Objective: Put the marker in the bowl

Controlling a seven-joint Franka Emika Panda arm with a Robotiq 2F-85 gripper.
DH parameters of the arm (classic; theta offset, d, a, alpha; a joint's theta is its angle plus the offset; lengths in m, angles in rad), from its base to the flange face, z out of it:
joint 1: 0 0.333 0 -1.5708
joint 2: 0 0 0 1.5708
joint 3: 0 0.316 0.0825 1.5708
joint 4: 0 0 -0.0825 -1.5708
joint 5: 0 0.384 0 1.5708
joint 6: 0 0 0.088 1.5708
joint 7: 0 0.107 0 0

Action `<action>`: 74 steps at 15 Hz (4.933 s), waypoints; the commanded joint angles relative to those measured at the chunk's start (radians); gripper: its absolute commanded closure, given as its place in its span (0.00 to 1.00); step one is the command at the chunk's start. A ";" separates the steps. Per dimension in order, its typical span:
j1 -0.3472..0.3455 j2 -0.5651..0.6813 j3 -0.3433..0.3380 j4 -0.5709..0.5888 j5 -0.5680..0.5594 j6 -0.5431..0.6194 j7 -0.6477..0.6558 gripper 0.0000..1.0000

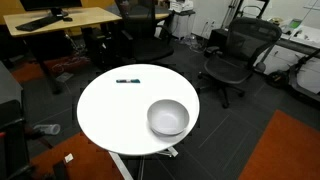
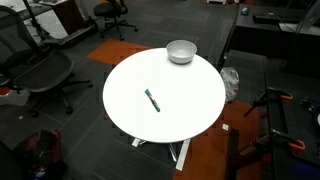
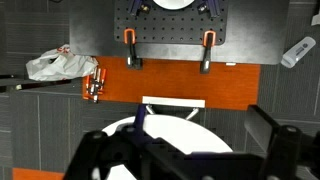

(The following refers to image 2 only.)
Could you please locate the teal dry-erase marker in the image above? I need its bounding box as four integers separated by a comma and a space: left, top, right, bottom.
145, 89, 161, 112

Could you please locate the white bowl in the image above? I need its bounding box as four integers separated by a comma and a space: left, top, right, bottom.
166, 40, 197, 64

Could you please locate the round white table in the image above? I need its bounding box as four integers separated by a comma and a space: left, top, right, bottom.
102, 47, 227, 172

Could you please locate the white plastic bag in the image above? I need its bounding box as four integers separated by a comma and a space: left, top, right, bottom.
220, 67, 240, 103

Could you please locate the black rolling office chair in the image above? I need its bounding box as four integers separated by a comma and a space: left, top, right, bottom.
93, 0, 138, 41

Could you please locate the dark wooden cabinet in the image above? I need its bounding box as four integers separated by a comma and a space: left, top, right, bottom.
39, 0, 98, 43

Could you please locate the black keyboard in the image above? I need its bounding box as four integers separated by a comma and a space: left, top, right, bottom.
253, 13, 280, 24

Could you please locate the black desk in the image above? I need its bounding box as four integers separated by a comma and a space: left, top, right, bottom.
217, 1, 320, 78

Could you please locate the black mesh office chair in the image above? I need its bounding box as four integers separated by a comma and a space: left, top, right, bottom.
0, 5, 93, 117

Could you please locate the red and black backpack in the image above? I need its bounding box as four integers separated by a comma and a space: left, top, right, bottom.
13, 129, 67, 180

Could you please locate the black workbench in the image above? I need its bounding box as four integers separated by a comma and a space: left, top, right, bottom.
266, 72, 320, 180

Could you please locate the upper orange-handled bar clamp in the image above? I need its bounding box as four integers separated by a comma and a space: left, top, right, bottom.
243, 87, 294, 118

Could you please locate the orange-handled bar clamp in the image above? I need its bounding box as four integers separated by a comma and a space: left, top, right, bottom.
243, 87, 294, 118
252, 128, 306, 152

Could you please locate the lower orange-handled bar clamp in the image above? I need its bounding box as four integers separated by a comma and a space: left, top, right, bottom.
252, 128, 306, 152

